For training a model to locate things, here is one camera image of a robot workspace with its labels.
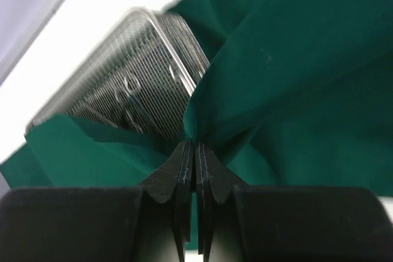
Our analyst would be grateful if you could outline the steel wire mesh tray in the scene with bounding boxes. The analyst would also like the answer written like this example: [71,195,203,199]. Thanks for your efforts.
[26,7,209,141]

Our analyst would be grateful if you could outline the steel surgical forceps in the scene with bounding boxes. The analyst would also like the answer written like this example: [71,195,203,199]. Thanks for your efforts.
[168,64,183,83]

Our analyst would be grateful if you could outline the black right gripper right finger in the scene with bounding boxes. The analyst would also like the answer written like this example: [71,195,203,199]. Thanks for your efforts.
[194,142,246,261]

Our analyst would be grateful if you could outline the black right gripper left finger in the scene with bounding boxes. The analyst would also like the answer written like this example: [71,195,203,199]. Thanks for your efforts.
[136,142,194,261]

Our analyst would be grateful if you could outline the steel surgical scissors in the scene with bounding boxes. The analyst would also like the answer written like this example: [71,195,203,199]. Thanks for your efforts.
[115,73,145,129]

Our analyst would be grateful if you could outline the dark green surgical cloth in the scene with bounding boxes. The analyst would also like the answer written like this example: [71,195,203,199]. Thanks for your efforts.
[0,0,393,250]

